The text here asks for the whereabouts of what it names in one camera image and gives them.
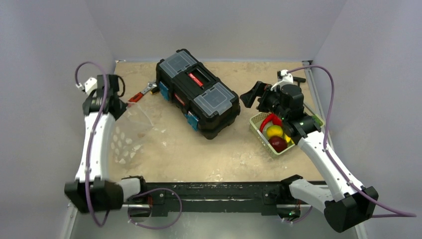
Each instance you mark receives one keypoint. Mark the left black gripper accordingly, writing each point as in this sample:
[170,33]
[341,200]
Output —
[123,107]

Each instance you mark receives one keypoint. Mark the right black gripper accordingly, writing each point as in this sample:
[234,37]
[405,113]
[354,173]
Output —
[261,97]

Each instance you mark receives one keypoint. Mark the yellow lemon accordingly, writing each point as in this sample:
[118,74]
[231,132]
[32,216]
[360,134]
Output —
[274,130]

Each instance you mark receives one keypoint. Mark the clear zip top bag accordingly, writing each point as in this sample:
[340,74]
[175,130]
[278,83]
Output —
[128,133]

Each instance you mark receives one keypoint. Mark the dark red apple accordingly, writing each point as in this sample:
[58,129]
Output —
[278,143]

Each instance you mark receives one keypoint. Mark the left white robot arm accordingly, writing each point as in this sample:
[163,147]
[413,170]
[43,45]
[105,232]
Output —
[93,190]

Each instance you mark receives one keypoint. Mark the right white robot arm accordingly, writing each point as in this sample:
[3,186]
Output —
[347,202]

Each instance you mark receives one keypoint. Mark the red chili pepper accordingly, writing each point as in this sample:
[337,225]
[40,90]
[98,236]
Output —
[275,120]

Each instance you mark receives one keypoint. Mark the black plastic toolbox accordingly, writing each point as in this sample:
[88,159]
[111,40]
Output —
[206,102]

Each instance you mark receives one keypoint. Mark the yellow banana bunch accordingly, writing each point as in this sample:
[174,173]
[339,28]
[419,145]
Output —
[288,139]

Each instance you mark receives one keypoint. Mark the green bell pepper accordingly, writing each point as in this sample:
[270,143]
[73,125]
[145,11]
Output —
[318,120]

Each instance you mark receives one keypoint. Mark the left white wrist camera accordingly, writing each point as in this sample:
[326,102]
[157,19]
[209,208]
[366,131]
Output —
[89,86]

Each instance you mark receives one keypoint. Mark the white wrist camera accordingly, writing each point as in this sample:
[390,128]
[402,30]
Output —
[89,86]
[284,78]

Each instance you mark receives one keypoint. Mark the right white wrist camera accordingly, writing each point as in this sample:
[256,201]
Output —
[284,78]

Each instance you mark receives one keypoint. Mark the black T-handle tool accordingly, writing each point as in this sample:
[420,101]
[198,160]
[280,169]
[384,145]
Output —
[299,80]

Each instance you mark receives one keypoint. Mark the red handled adjustable wrench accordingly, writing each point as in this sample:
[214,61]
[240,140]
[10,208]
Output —
[150,88]

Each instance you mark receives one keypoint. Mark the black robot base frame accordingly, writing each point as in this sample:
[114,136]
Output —
[265,198]

